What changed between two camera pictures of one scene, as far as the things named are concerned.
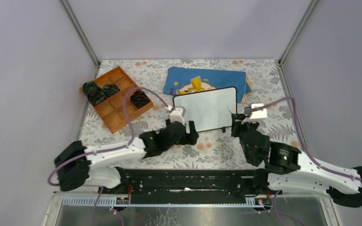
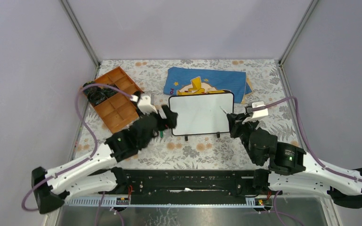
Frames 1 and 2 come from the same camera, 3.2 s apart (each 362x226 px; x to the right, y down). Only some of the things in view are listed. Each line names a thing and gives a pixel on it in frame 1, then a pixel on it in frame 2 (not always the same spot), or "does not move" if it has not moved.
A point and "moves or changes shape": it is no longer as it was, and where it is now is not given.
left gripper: [189, 138] to [171, 120]
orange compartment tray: [111, 111] does not move
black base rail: [186, 186] does not move
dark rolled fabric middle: [110, 89] does not move
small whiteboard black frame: [209, 110] moves or changes shape
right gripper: [236, 121] does not move
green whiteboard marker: [230, 110] to [224, 111]
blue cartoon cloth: [181, 81] does not move
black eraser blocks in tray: [95, 94] does not move
